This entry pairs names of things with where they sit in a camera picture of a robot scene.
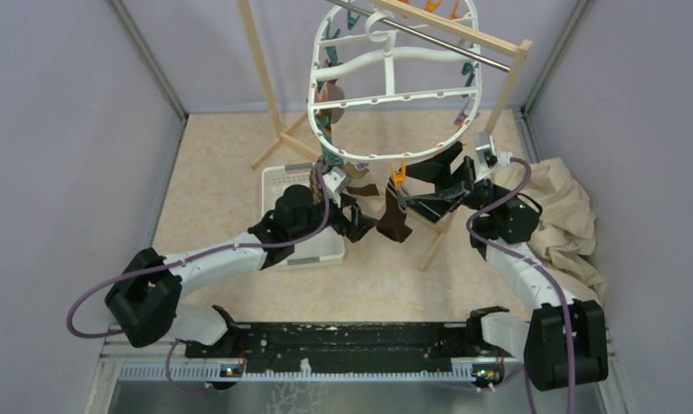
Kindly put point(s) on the metal hanging rod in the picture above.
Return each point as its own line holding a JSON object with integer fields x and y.
{"x": 425, "y": 37}

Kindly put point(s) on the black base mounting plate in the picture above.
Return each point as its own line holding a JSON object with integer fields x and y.
{"x": 357, "y": 348}

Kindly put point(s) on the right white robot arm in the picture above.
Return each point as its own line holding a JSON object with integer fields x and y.
{"x": 563, "y": 344}

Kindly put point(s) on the beige crumpled cloth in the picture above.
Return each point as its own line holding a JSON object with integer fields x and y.
{"x": 566, "y": 235}

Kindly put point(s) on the wrist white camera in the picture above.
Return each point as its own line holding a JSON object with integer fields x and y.
{"x": 334, "y": 181}
{"x": 488, "y": 156}

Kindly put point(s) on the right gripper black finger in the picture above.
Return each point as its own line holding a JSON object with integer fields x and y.
{"x": 434, "y": 206}
{"x": 437, "y": 169}

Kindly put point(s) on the beige brown sock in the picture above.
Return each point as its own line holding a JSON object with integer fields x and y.
{"x": 359, "y": 180}

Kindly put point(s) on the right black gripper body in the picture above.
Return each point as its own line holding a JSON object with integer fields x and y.
{"x": 482, "y": 194}

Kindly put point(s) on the brown checkered sock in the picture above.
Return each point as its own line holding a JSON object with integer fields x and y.
{"x": 316, "y": 183}

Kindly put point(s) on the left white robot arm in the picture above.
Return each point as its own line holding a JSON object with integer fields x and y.
{"x": 146, "y": 301}

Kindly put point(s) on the dark brown sock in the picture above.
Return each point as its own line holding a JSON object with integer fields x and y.
{"x": 392, "y": 224}

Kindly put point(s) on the white round clip hanger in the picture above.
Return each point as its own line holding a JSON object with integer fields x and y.
{"x": 410, "y": 76}

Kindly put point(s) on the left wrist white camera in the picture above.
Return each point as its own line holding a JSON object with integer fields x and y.
{"x": 334, "y": 181}

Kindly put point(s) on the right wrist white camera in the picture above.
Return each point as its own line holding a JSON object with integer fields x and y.
{"x": 488, "y": 156}

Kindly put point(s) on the white slotted cable duct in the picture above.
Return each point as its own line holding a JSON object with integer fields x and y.
{"x": 220, "y": 372}

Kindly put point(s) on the wooden drying rack frame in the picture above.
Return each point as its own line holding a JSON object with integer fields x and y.
{"x": 459, "y": 30}

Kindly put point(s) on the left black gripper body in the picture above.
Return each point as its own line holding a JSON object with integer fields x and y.
{"x": 336, "y": 219}

